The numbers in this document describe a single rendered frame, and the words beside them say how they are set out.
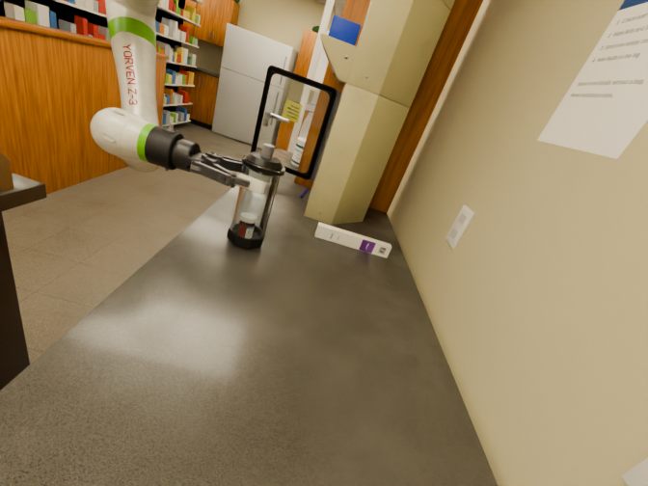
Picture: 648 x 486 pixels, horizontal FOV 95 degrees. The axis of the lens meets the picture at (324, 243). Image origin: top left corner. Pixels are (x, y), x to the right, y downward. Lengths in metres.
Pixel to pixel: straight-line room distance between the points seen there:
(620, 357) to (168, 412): 0.60
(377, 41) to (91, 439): 1.07
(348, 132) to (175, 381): 0.85
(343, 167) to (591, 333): 0.80
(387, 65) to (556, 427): 0.95
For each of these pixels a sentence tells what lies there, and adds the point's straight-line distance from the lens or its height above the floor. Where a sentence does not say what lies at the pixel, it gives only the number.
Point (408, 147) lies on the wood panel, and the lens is 1.48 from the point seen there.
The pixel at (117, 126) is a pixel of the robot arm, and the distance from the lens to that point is 0.85.
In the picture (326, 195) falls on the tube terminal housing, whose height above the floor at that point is 1.05.
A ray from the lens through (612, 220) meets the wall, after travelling 0.62.
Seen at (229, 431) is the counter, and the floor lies 0.94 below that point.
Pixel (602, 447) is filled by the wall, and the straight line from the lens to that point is 0.57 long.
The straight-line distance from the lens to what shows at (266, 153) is 0.76.
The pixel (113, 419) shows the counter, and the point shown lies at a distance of 0.51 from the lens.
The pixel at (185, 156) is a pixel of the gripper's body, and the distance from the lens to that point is 0.80.
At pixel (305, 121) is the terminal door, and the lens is 1.39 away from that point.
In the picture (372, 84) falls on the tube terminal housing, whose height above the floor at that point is 1.43.
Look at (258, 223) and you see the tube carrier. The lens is 0.79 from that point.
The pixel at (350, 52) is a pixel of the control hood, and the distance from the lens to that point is 1.06.
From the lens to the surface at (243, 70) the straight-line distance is 6.17.
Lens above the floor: 1.37
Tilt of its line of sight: 26 degrees down
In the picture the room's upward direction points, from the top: 20 degrees clockwise
